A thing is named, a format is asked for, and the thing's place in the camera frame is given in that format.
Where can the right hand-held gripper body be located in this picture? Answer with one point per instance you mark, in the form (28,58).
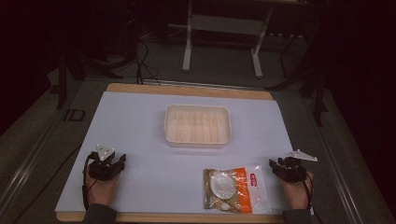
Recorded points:
(292,168)

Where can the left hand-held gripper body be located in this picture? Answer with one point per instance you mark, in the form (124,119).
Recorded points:
(102,168)

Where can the clear orange snack packet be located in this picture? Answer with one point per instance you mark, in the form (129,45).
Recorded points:
(235,190)

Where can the white plastic tray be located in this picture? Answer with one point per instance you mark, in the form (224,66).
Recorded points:
(197,125)

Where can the person's left hand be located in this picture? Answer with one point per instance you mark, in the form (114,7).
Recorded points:
(101,191)

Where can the person's right hand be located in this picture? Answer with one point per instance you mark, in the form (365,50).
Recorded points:
(297,193)

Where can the white table mat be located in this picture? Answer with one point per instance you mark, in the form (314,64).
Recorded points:
(155,174)

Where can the black stand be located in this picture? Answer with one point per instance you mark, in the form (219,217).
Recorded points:
(68,71)
(311,81)

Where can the white metal table frame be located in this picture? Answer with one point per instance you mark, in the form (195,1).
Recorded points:
(224,28)

